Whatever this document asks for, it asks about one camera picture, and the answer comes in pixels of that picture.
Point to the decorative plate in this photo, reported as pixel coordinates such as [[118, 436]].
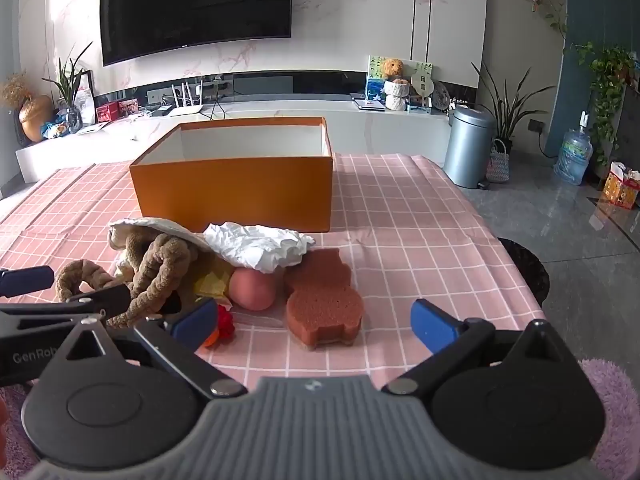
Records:
[[441, 95]]

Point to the plant in glass vase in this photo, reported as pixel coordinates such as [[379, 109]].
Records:
[[70, 105]]

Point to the peach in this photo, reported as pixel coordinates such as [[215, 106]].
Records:
[[252, 290]]

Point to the woven bag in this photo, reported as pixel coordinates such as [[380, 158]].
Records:
[[497, 165]]

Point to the dried flowers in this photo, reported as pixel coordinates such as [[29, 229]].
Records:
[[14, 89]]

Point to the teddy bear on white pot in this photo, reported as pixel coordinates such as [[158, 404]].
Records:
[[375, 85]]

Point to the black curved television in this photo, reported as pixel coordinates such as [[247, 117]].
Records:
[[195, 5]]

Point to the white papers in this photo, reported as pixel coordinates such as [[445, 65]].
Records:
[[92, 129]]

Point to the brown bear-shaped sponge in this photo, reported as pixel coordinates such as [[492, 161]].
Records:
[[322, 305]]

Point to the black picture frame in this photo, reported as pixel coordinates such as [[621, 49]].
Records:
[[86, 97]]

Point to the blue snack packet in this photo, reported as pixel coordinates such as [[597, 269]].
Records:
[[55, 130]]

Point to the red soft toy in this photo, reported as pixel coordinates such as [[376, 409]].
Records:
[[226, 322]]

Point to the red patterned box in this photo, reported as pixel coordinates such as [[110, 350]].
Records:
[[128, 107]]

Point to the white television cabinet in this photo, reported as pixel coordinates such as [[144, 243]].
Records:
[[380, 130]]

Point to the small white ornament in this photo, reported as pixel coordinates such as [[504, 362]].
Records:
[[457, 104]]

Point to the white ribbed pot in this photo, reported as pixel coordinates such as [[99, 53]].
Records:
[[397, 97]]

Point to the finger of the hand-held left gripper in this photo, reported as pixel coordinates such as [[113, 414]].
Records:
[[112, 301], [27, 280]]

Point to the orange cardboard box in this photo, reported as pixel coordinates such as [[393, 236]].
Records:
[[230, 190]]

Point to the blue water bottle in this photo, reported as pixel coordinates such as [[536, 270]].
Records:
[[573, 155]]

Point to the white crumpled paper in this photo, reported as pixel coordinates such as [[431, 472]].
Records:
[[260, 247]]

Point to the yellow cloth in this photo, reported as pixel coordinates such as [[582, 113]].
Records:
[[212, 282]]

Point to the small black box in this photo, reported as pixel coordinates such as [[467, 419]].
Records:
[[161, 110]]

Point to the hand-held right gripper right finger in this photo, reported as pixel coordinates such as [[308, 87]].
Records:
[[432, 322]]

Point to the brown teddy bear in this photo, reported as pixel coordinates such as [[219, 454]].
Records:
[[393, 70]]

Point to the closed laptop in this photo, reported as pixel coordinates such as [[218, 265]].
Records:
[[369, 104]]

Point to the round white fan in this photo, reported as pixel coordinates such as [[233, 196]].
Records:
[[422, 85]]

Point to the grey metal trash can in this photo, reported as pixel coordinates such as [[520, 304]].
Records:
[[467, 150]]

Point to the long-leaf potted plant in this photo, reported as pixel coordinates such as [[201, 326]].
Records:
[[507, 110]]

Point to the green vine plant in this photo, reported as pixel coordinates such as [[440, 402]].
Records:
[[607, 80]]

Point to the brown gourd vase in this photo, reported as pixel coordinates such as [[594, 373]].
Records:
[[36, 120]]

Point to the white router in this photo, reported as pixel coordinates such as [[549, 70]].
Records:
[[187, 105]]

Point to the brown plush toy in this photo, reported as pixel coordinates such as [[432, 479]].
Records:
[[160, 265]]

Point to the pink checked tablecloth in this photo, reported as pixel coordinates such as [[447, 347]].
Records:
[[400, 240]]

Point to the black stool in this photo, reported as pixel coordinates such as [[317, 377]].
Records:
[[530, 270]]

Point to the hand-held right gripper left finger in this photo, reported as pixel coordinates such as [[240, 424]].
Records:
[[192, 322]]

